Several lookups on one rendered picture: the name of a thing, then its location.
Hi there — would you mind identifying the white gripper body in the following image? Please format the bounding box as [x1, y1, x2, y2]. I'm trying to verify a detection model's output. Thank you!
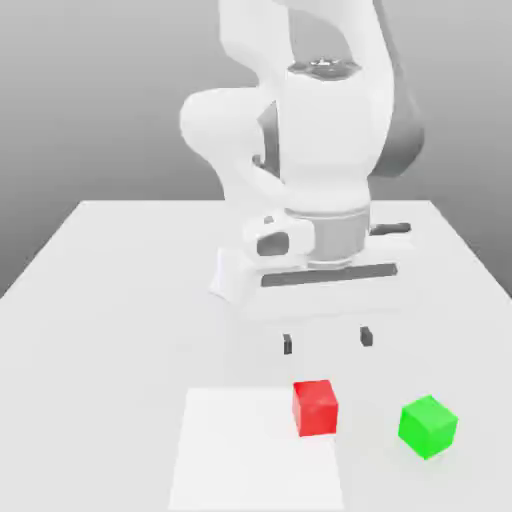
[244, 258, 406, 324]

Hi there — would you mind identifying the small red cube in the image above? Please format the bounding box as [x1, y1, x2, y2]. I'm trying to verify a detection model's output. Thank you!
[291, 378, 340, 438]

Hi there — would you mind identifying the small green cube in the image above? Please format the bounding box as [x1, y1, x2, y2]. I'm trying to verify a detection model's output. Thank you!
[397, 393, 460, 462]

